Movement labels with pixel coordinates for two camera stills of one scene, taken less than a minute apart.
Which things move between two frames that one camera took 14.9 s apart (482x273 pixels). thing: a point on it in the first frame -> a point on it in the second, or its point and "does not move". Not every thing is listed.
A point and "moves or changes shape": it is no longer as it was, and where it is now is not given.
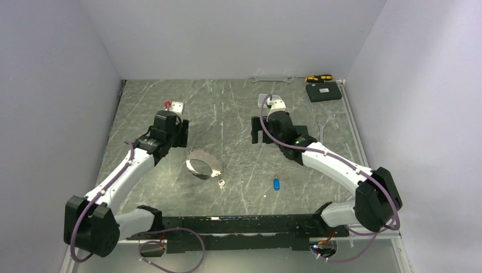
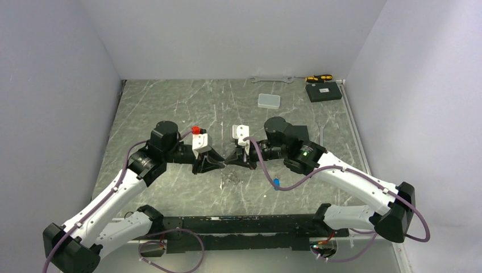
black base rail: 208,234 does not move
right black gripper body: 256,127 -> 268,152
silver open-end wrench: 287,81 does not move
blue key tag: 276,184 does not move
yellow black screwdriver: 318,78 does not move
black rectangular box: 321,91 does not move
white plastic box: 261,97 does not move
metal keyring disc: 203,164 moves or changes shape
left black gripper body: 178,138 -> 180,154
